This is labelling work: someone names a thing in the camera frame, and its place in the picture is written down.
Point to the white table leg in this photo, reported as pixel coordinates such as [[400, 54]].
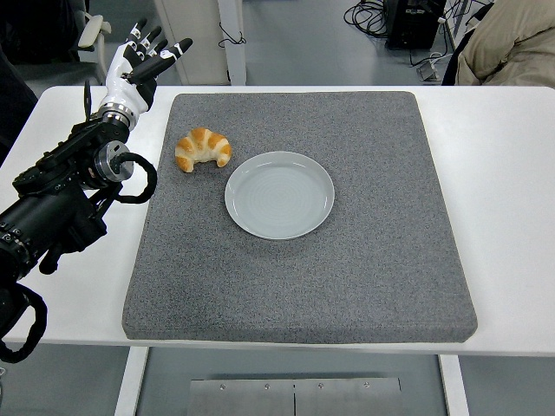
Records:
[[454, 385], [130, 381]]

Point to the white power adapter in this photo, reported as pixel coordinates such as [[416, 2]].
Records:
[[429, 69]]

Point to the pale grey round plate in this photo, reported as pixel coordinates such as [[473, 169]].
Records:
[[279, 197]]

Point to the beige padded jacket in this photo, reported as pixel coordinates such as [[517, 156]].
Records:
[[507, 47]]

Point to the grey metal plate with screws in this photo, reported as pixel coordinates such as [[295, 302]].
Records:
[[295, 396]]

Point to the black cloth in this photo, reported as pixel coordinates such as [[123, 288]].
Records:
[[21, 43]]

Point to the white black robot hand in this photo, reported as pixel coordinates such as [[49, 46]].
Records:
[[121, 86]]

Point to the white cabinet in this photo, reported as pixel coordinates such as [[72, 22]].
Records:
[[199, 26]]

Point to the white desk post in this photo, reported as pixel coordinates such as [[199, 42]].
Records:
[[234, 65]]

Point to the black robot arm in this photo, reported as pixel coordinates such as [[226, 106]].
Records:
[[52, 212]]

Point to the grey speckled foam mat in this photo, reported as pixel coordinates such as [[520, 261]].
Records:
[[303, 281]]

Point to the black chair under jacket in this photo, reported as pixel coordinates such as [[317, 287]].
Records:
[[451, 69]]

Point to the black computer case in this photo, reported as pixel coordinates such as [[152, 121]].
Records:
[[412, 26]]

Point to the golden croissant bread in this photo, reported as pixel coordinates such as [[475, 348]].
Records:
[[204, 145]]

